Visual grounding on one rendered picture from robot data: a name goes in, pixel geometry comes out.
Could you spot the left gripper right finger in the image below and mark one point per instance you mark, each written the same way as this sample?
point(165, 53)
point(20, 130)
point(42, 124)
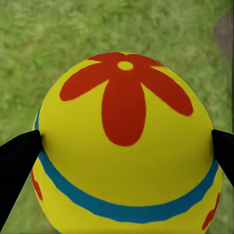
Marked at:
point(224, 152)

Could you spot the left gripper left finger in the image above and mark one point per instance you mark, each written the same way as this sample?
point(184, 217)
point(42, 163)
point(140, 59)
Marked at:
point(17, 158)

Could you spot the easter egg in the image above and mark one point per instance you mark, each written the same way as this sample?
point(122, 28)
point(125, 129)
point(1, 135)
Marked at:
point(126, 148)

